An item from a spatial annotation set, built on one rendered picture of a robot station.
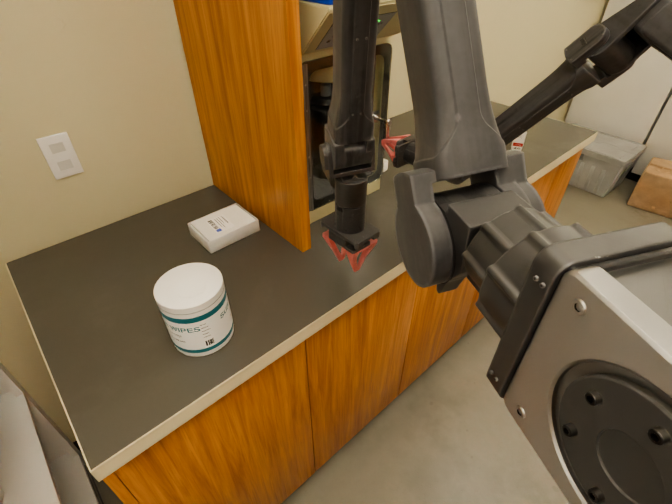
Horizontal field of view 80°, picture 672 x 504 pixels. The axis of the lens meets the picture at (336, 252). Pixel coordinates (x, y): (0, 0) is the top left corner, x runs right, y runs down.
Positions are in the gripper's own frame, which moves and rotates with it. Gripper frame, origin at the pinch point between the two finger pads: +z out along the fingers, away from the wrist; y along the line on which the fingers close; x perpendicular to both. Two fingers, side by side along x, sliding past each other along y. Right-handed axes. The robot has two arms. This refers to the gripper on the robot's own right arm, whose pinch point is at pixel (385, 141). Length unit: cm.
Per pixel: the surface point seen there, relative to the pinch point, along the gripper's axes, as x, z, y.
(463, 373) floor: 114, -31, -33
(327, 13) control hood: -35.8, -5.5, 26.4
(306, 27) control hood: -32.5, 0.9, 26.6
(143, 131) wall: -2, 48, 51
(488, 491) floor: 114, -67, 3
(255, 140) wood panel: -6.2, 13.3, 34.8
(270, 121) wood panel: -13.6, 5.5, 34.7
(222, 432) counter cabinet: 41, -22, 74
